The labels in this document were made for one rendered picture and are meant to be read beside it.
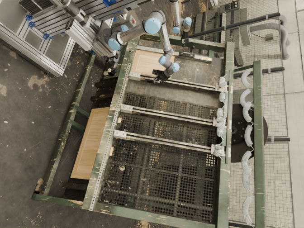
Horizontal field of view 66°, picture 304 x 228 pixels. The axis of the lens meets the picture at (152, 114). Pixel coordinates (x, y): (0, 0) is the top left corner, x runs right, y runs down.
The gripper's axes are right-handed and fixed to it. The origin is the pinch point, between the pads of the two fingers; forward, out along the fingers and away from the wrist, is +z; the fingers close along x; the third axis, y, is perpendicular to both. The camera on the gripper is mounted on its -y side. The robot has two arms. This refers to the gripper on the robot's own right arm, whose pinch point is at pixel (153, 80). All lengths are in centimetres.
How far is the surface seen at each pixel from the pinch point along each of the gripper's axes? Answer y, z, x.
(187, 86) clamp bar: 46.2, 4.5, 15.9
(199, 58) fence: 57, 0, 60
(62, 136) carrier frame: -51, 104, -58
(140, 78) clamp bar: -1.3, 32.5, 16.2
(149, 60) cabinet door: 6, 33, 47
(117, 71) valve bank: -25, 49, 22
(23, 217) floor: -60, 117, -149
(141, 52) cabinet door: -4, 39, 56
